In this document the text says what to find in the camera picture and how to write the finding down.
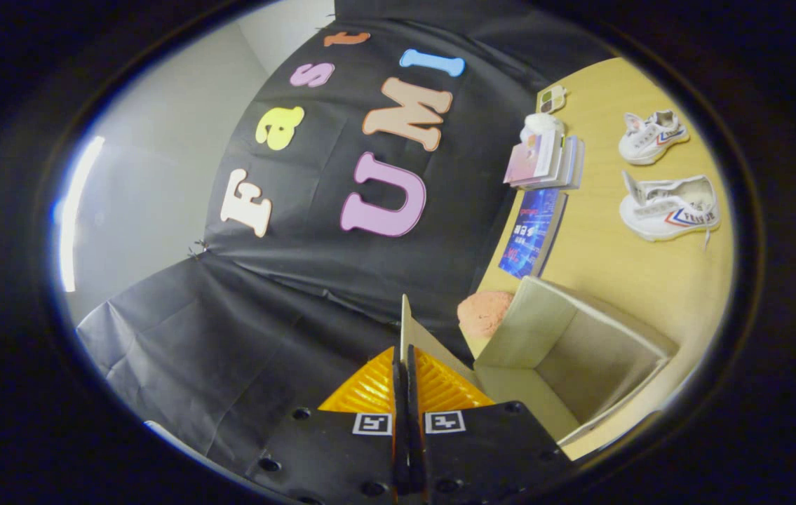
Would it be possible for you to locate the beige fabric storage box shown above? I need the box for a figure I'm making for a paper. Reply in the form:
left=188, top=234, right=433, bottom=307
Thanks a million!
left=400, top=276, right=679, bottom=446

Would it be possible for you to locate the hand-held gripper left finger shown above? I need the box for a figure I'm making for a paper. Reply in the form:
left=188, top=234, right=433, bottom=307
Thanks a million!
left=247, top=345, right=409, bottom=505

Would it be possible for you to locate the white canvas shoe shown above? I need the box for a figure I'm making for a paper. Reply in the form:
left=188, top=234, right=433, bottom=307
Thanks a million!
left=619, top=170, right=721, bottom=252
left=618, top=109, right=690, bottom=166

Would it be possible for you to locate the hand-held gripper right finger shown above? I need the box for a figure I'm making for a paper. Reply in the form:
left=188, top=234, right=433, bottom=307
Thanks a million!
left=408, top=344, right=574, bottom=505

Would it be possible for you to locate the orange knitted ball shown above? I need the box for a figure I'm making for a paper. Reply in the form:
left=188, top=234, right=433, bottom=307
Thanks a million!
left=457, top=291, right=515, bottom=342

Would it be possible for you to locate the white thick book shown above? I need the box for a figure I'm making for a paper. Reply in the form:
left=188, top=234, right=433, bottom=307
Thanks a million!
left=545, top=135, right=577, bottom=190

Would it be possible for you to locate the white knitted ball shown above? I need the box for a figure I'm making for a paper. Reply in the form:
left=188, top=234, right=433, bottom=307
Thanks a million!
left=520, top=112, right=567, bottom=144

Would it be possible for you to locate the blue cover book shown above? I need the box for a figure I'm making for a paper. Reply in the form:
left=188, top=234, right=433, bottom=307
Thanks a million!
left=498, top=187, right=568, bottom=280

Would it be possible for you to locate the pink cover book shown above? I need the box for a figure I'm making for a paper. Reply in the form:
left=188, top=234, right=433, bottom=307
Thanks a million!
left=503, top=130, right=560, bottom=187

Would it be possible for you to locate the small white sectioned tray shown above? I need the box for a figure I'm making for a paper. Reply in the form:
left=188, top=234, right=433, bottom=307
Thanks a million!
left=537, top=85, right=567, bottom=114

